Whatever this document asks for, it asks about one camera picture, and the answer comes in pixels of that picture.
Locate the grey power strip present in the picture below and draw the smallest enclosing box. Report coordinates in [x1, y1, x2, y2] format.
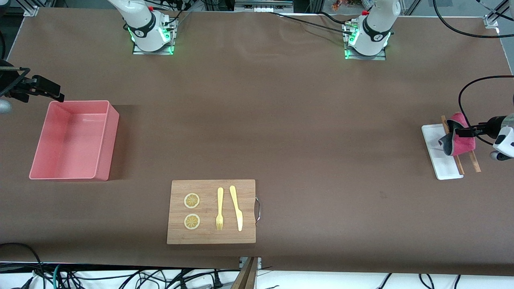
[235, 0, 294, 12]

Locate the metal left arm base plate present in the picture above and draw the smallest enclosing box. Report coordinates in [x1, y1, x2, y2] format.
[344, 22, 387, 61]

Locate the pink plastic bin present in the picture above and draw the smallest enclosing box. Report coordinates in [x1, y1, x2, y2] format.
[29, 100, 120, 181]

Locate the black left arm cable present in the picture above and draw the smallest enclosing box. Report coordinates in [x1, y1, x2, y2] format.
[433, 0, 514, 146]

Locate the wooden cutting board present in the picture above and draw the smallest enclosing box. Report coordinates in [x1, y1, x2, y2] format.
[167, 179, 256, 244]

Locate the long black table cable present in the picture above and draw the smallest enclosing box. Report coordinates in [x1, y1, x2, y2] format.
[268, 11, 354, 37]

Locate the yellow plastic knife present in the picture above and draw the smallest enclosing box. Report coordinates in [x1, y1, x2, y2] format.
[229, 185, 243, 232]

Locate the aluminium frame bracket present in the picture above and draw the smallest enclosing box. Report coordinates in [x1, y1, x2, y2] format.
[239, 257, 262, 270]

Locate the yellow plastic fork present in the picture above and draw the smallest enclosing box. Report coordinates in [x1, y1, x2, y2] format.
[216, 187, 224, 231]

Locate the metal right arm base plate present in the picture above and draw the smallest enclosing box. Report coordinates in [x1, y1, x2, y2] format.
[133, 18, 174, 55]

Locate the thick black floor cable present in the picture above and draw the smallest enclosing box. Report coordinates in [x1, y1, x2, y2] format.
[0, 242, 45, 289]

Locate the white rack base tray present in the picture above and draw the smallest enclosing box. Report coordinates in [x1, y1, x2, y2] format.
[422, 124, 463, 180]

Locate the short black table cable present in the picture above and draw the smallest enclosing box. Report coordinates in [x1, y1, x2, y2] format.
[317, 11, 356, 26]

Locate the pink cloth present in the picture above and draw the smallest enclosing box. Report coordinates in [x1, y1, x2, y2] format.
[438, 112, 476, 157]

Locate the brown wooden post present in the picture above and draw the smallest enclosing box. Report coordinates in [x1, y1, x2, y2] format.
[232, 257, 258, 289]

